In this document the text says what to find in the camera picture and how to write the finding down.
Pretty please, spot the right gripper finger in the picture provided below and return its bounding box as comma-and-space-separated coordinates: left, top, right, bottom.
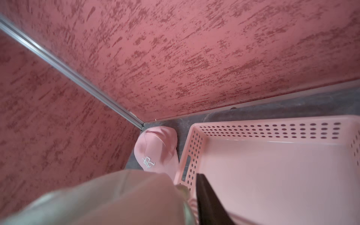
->
196, 173, 235, 225

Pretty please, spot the cream white baseball cap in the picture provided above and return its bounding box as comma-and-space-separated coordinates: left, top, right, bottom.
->
1, 170, 197, 225

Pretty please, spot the pink baseball cap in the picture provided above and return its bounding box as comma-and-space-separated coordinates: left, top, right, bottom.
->
134, 126, 179, 180

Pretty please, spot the pink plastic basket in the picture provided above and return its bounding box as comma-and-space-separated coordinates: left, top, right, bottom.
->
174, 115, 360, 225

